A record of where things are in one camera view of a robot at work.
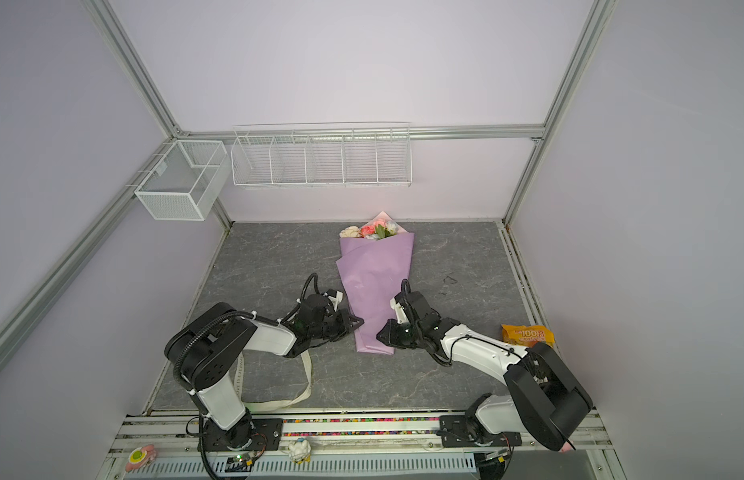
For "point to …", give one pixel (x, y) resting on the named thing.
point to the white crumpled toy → (299, 451)
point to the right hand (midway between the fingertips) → (378, 339)
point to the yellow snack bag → (528, 335)
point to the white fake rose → (390, 227)
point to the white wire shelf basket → (322, 154)
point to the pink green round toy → (140, 457)
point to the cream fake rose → (350, 232)
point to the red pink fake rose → (367, 230)
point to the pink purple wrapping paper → (376, 269)
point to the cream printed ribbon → (262, 406)
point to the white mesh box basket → (182, 186)
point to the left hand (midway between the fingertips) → (366, 325)
